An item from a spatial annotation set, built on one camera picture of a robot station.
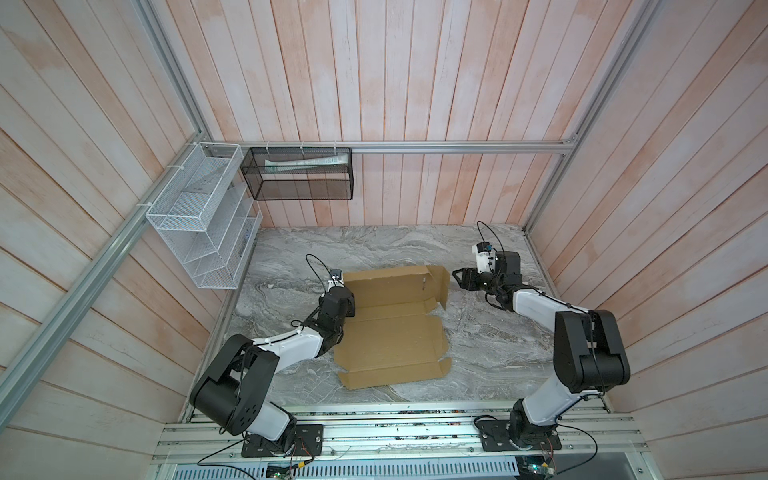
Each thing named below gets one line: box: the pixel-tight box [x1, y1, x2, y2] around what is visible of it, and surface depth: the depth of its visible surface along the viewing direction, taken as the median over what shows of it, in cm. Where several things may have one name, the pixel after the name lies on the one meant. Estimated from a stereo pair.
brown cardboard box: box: [334, 265, 452, 389], surface depth 90 cm
